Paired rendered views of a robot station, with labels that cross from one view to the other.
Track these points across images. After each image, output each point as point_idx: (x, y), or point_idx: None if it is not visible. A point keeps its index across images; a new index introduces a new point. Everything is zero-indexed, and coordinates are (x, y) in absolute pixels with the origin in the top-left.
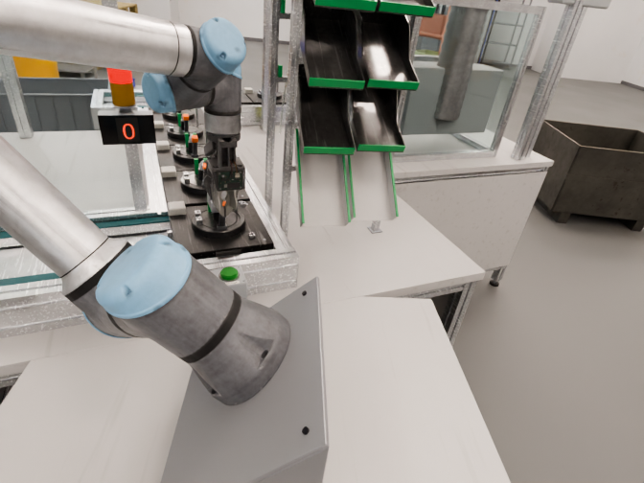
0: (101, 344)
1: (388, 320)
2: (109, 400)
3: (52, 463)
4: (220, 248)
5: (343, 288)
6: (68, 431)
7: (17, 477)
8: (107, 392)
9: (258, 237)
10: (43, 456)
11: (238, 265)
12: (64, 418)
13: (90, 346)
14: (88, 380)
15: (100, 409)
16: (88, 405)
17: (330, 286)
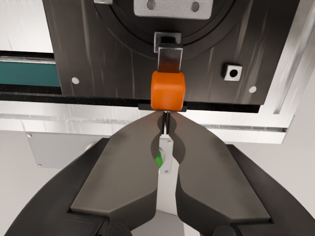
0: (14, 132)
1: (307, 185)
2: (41, 183)
3: (20, 208)
4: (150, 96)
5: (308, 132)
6: (21, 195)
7: (4, 209)
8: (38, 178)
9: (244, 74)
10: (13, 203)
11: (169, 139)
12: (14, 187)
13: (4, 131)
14: (19, 165)
15: (37, 188)
16: (27, 183)
17: (296, 122)
